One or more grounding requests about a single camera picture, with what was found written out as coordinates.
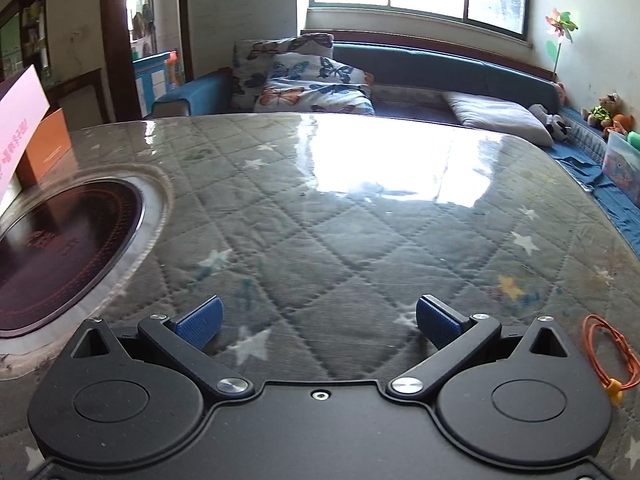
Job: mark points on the pink cardboard box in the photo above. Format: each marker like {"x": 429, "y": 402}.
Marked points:
{"x": 20, "y": 120}

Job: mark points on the black and white plush cow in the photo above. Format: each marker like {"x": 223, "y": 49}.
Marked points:
{"x": 555, "y": 127}

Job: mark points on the dark wooden furniture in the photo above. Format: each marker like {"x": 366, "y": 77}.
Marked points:
{"x": 75, "y": 77}

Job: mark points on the pink plush toy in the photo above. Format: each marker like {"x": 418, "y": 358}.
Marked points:
{"x": 560, "y": 94}

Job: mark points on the green plastic bottle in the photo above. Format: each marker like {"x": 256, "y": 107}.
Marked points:
{"x": 634, "y": 138}

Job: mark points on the blue sofa cover cloth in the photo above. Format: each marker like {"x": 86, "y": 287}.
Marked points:
{"x": 615, "y": 215}

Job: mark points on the grey quilted star table cover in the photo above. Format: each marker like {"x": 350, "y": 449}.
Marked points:
{"x": 350, "y": 240}

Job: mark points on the wooden shelf unit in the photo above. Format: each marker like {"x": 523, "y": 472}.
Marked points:
{"x": 30, "y": 25}

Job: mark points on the clear plastic storage box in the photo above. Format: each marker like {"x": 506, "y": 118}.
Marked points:
{"x": 625, "y": 167}

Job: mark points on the blue cabinet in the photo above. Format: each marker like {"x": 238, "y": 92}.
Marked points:
{"x": 150, "y": 80}

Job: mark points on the brown plush bear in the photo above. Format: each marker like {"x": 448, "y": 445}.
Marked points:
{"x": 602, "y": 112}

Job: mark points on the white pillow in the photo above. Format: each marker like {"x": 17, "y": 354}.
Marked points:
{"x": 495, "y": 115}

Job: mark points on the colourful pinwheel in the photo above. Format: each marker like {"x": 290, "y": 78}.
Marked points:
{"x": 562, "y": 22}

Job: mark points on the round black induction cooktop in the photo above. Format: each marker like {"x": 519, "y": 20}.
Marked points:
{"x": 60, "y": 240}

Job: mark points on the orange cardboard box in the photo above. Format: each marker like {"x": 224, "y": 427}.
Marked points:
{"x": 47, "y": 145}

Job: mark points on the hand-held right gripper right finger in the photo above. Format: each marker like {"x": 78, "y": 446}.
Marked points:
{"x": 437, "y": 322}

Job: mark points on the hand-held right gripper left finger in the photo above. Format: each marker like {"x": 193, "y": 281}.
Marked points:
{"x": 200, "y": 322}

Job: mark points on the orange plush toy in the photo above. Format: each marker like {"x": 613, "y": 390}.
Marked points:
{"x": 622, "y": 122}

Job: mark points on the dark wooden door frame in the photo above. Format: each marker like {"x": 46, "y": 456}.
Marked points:
{"x": 112, "y": 35}

